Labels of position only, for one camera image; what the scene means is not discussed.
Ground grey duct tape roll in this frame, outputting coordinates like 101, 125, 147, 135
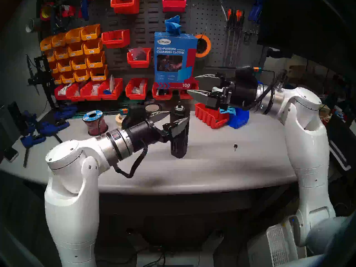
26, 18, 39, 33

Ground black power strip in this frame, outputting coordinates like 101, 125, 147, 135
149, 244, 202, 253

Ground black metal stand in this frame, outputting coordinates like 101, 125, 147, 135
26, 55, 57, 110

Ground red yellow tape roll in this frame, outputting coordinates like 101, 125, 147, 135
39, 2, 55, 21

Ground small blue plastic bin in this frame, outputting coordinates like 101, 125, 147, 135
227, 108, 250, 130

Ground black rectangular case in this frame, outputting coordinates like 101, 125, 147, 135
8, 102, 25, 132

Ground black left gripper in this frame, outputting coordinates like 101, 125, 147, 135
126, 111, 189, 153

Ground dark grey pegboard panel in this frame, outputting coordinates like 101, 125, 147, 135
39, 0, 269, 75

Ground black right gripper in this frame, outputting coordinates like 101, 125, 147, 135
187, 73, 259, 110

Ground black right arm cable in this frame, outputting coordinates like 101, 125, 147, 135
249, 69, 288, 114

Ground orange black handled screwdriver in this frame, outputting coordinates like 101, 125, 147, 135
227, 8, 233, 66

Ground black electric screwdriver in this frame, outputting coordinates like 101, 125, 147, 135
169, 101, 191, 158

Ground purple handled scissors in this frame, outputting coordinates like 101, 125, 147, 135
214, 0, 228, 21

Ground smartphone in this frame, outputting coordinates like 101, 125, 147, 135
2, 146, 19, 163

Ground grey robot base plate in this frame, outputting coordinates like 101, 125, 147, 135
125, 228, 226, 267

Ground green cutting mat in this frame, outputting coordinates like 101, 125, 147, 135
67, 103, 125, 120

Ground blue cleaning cloths box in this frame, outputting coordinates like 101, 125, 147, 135
154, 32, 198, 89

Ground red plastic bin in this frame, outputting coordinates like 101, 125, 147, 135
125, 78, 149, 100
110, 0, 140, 14
54, 85, 68, 100
80, 81, 100, 101
65, 83, 81, 101
102, 29, 130, 48
98, 78, 123, 100
152, 82, 173, 100
127, 48, 152, 68
162, 0, 187, 13
179, 78, 199, 100
195, 103, 230, 130

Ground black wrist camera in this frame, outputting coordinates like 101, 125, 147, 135
122, 105, 148, 128
235, 66, 262, 82

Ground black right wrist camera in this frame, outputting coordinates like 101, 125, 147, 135
235, 66, 262, 82

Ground orange tape roll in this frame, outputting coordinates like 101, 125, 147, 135
195, 34, 211, 58

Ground blue microfiber cloth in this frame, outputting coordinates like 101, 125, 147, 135
164, 15, 182, 35

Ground red white tape roll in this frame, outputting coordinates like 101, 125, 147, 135
60, 5, 76, 18

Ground white side desk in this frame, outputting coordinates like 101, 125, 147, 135
328, 111, 356, 172

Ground black monitor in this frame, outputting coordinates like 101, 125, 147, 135
257, 0, 356, 78

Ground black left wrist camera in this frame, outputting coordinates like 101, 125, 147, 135
122, 105, 148, 128

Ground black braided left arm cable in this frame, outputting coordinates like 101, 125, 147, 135
113, 145, 149, 178

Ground clear plastic bag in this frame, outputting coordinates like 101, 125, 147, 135
130, 47, 146, 60

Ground red wire spool blue label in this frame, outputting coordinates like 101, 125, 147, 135
83, 110, 109, 137

